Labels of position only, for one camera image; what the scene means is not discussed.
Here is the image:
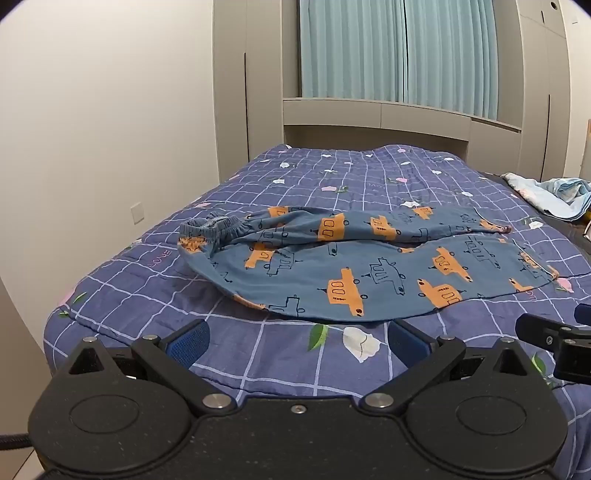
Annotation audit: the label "beige wardrobe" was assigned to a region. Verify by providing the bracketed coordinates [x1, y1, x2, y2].
[517, 0, 591, 182]

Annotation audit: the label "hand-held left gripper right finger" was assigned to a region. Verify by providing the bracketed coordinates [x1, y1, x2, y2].
[358, 318, 543, 414]

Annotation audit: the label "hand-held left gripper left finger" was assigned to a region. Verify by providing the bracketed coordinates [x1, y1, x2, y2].
[54, 319, 236, 416]

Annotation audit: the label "beige window surround cabinet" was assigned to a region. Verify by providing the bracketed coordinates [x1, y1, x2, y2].
[212, 0, 525, 162]

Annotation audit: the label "light blue curtain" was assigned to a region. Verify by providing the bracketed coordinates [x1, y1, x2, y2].
[299, 0, 499, 120]

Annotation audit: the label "purple checked floral blanket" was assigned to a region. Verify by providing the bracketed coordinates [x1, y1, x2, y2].
[44, 144, 591, 467]

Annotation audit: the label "light blue crumpled cloth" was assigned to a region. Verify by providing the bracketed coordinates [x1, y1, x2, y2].
[502, 172, 591, 223]

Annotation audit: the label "black cable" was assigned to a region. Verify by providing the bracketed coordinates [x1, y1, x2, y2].
[0, 433, 31, 452]

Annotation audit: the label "blue pants with orange cars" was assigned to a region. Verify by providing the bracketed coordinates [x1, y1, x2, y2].
[178, 205, 560, 322]

